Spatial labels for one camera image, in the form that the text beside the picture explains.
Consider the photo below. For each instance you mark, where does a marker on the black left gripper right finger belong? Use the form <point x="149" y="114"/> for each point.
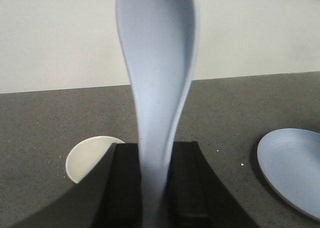
<point x="196" y="196"/>

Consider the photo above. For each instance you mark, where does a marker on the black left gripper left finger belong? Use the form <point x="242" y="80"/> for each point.
<point x="109" y="196"/>

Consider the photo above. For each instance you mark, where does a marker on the brown paper cup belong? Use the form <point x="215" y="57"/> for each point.
<point x="85" y="155"/>

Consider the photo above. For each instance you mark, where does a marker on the light blue plastic spoon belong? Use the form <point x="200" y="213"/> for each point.
<point x="159" y="40"/>

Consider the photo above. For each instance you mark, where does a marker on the light blue plastic plate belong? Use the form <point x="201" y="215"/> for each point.
<point x="289" y="160"/>

